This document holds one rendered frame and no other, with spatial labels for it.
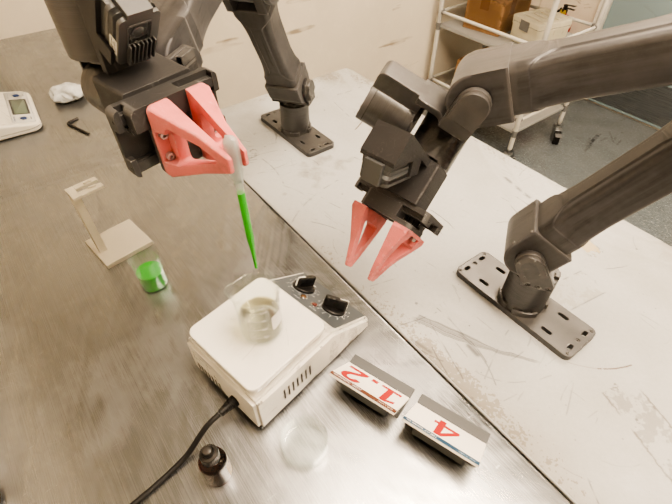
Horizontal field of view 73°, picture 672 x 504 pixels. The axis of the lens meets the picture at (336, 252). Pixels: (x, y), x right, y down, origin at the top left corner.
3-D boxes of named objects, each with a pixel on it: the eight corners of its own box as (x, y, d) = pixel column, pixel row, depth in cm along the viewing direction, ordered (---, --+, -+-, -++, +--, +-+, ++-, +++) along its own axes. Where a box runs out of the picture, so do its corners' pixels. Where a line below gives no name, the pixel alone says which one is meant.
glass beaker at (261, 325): (287, 311, 56) (281, 267, 50) (283, 349, 52) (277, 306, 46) (238, 311, 56) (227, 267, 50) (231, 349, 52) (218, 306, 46)
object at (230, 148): (234, 178, 39) (224, 132, 35) (243, 184, 38) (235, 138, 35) (227, 182, 38) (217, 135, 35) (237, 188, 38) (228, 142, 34)
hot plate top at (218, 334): (262, 278, 60) (261, 273, 59) (329, 328, 54) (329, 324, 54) (186, 334, 54) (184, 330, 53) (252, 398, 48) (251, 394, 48)
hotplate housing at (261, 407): (303, 282, 70) (300, 245, 64) (369, 329, 64) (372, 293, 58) (182, 379, 58) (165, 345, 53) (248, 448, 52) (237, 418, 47)
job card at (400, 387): (355, 355, 61) (356, 338, 58) (414, 390, 57) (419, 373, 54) (329, 390, 57) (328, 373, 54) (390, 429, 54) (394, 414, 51)
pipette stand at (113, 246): (130, 221, 80) (103, 160, 71) (153, 244, 76) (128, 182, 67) (86, 244, 76) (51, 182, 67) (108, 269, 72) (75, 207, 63)
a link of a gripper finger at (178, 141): (273, 103, 36) (201, 68, 40) (199, 141, 32) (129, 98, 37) (281, 173, 41) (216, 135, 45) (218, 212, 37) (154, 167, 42)
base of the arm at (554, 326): (590, 328, 54) (621, 300, 57) (463, 237, 66) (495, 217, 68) (566, 363, 60) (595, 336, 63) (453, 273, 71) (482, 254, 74)
